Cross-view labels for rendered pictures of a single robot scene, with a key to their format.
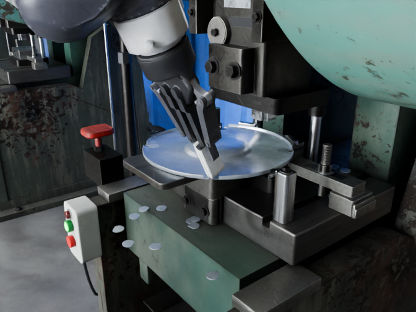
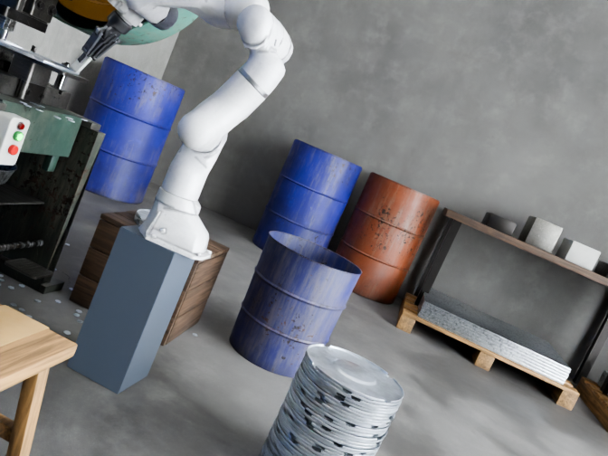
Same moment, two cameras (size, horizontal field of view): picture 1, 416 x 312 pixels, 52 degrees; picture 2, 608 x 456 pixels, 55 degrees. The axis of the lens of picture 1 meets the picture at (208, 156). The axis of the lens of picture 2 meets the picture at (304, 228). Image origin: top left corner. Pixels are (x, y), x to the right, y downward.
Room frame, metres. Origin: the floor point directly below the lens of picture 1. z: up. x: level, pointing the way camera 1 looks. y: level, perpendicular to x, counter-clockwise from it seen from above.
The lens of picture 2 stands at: (1.28, 1.99, 0.86)
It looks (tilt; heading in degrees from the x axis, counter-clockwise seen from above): 8 degrees down; 227
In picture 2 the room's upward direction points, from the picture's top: 23 degrees clockwise
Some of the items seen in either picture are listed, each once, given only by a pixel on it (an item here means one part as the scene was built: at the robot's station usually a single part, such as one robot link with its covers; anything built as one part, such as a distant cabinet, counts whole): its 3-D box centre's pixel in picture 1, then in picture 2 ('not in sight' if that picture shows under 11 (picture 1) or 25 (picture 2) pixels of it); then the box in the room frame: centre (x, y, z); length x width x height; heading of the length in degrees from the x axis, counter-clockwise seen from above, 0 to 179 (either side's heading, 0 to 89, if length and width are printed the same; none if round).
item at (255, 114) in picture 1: (262, 109); (7, 23); (0.85, -0.11, 0.84); 0.05 x 0.03 x 0.04; 38
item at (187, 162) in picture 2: not in sight; (198, 154); (0.40, 0.48, 0.71); 0.18 x 0.11 x 0.25; 46
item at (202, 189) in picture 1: (198, 184); (37, 80); (0.75, 0.02, 0.72); 0.25 x 0.14 x 0.14; 128
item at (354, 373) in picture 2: not in sight; (355, 371); (0.02, 1.05, 0.35); 0.29 x 0.29 x 0.01
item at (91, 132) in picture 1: (98, 142); not in sight; (0.97, 0.27, 0.72); 0.07 x 0.06 x 0.08; 128
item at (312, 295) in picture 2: not in sight; (292, 303); (-0.39, 0.30, 0.24); 0.42 x 0.42 x 0.48
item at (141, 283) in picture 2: not in sight; (134, 305); (0.42, 0.51, 0.23); 0.18 x 0.18 x 0.45; 37
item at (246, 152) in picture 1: (217, 147); (32, 54); (0.78, -0.02, 0.78); 0.29 x 0.29 x 0.01
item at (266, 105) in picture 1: (267, 98); (5, 15); (0.86, -0.12, 0.86); 0.20 x 0.16 x 0.05; 38
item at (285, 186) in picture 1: (284, 194); (62, 75); (0.64, -0.13, 0.75); 0.03 x 0.03 x 0.10; 38
